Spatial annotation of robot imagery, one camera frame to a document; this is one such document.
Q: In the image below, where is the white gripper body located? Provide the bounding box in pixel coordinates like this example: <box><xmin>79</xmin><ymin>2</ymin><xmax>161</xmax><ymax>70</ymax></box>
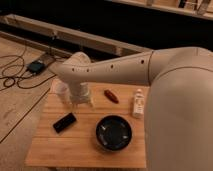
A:
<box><xmin>68</xmin><ymin>83</ymin><xmax>92</xmax><ymax>106</ymax></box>

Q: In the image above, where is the wooden table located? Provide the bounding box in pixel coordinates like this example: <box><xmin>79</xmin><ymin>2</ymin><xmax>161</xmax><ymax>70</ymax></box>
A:
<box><xmin>25</xmin><ymin>80</ymin><xmax>146</xmax><ymax>169</ymax></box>

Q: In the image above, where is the white plastic bottle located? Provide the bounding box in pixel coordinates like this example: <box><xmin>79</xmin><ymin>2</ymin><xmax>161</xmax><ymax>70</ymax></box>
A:
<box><xmin>133</xmin><ymin>89</ymin><xmax>144</xmax><ymax>118</ymax></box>

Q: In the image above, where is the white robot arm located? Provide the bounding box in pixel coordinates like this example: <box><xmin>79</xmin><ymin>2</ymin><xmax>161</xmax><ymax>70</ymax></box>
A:
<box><xmin>56</xmin><ymin>47</ymin><xmax>213</xmax><ymax>171</ymax></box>

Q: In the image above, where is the black bowl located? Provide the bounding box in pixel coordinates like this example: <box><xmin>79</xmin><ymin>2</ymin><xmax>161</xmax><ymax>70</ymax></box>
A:
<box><xmin>96</xmin><ymin>115</ymin><xmax>132</xmax><ymax>151</ymax></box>

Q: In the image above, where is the black floor cable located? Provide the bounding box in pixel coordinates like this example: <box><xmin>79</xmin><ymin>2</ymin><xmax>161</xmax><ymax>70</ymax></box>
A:
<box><xmin>0</xmin><ymin>44</ymin><xmax>58</xmax><ymax>90</ymax></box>

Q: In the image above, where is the black rectangular remote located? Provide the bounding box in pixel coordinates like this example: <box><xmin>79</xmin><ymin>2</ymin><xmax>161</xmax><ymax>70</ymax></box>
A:
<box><xmin>53</xmin><ymin>113</ymin><xmax>77</xmax><ymax>133</ymax></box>

